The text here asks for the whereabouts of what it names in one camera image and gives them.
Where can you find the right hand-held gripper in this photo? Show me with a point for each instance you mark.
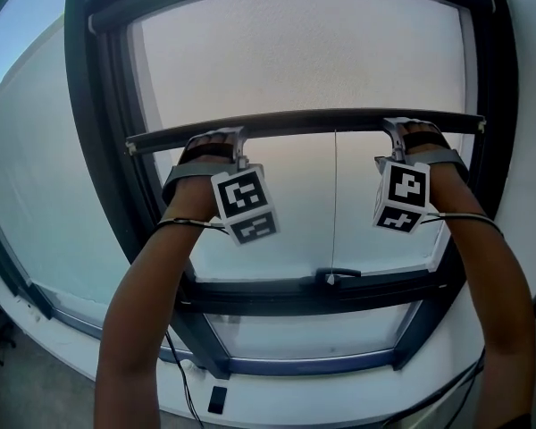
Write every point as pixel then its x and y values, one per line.
pixel 404 195

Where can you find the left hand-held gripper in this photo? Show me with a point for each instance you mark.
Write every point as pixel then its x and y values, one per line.
pixel 243 199

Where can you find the person's right forearm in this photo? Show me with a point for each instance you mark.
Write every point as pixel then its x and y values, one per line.
pixel 496 306

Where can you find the person's left forearm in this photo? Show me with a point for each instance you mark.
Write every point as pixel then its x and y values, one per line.
pixel 138 320

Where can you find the person's left hand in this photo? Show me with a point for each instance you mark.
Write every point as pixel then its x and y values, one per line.
pixel 212 140

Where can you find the person's right hand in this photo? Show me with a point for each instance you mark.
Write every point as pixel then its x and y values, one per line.
pixel 422 128

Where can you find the black phone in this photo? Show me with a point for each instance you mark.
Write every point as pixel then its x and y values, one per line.
pixel 217 399

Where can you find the black window frame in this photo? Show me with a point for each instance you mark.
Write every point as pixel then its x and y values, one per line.
pixel 85 150

